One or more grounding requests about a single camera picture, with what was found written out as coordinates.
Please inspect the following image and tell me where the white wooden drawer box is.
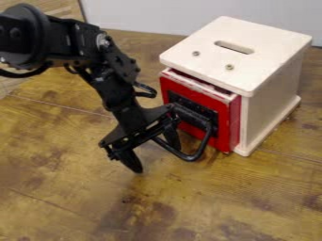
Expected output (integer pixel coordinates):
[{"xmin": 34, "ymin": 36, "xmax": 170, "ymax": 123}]
[{"xmin": 161, "ymin": 16, "xmax": 312, "ymax": 156}]

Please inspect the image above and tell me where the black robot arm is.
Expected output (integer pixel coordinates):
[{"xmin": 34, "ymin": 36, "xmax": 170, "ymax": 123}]
[{"xmin": 0, "ymin": 3, "xmax": 182, "ymax": 173}]

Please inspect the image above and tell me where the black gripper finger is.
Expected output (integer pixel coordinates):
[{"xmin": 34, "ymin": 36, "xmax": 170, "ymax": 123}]
[
  {"xmin": 163, "ymin": 124, "xmax": 182, "ymax": 151},
  {"xmin": 115, "ymin": 149, "xmax": 143, "ymax": 173}
]

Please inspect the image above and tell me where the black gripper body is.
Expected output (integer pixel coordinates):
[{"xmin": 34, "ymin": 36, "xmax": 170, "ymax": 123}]
[{"xmin": 99, "ymin": 100, "xmax": 179, "ymax": 160}]

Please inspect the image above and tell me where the red drawer with black handle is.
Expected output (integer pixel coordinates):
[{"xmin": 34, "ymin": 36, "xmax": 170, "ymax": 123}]
[{"xmin": 154, "ymin": 68, "xmax": 242, "ymax": 162}]

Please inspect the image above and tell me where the black cable loop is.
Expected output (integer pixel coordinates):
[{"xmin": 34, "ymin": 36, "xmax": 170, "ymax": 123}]
[{"xmin": 133, "ymin": 81, "xmax": 159, "ymax": 99}]

